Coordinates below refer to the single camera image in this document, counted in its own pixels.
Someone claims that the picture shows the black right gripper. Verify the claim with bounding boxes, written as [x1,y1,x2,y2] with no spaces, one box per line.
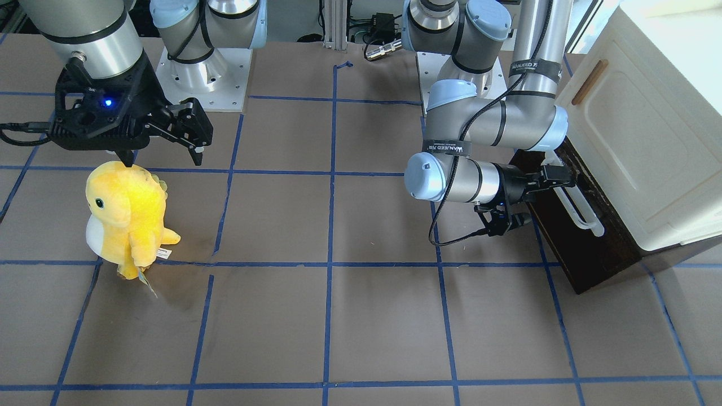
[47,54,214,168]

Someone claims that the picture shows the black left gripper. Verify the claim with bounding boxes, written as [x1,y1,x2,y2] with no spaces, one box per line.
[494,164,576,233]

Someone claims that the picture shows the dark wooden drawer white handle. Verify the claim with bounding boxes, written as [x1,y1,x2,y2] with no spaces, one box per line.
[542,151,605,237]

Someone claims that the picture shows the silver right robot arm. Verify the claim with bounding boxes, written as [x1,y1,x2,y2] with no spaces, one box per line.
[7,1,213,167]

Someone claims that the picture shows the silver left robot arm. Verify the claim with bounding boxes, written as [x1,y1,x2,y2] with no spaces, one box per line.
[402,1,572,236]

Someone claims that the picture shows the dark wooden drawer cabinet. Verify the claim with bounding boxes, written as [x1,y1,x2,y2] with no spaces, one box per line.
[510,140,720,294]

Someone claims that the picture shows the yellow plush dinosaur toy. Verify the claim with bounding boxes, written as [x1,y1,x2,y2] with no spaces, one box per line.
[85,160,181,287]

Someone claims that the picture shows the cream plastic storage box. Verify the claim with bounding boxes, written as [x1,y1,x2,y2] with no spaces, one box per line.
[558,1,721,251]

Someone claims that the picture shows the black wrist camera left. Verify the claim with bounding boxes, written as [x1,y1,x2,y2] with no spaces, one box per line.
[471,205,533,236]

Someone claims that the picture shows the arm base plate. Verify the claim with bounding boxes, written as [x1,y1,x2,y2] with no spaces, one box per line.
[417,52,508,116]
[156,48,253,112]

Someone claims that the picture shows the black camera cable left arm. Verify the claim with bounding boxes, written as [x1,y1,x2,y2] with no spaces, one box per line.
[428,0,553,248]

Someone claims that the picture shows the aluminium frame post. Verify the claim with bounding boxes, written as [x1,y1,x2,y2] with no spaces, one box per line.
[323,0,348,53]

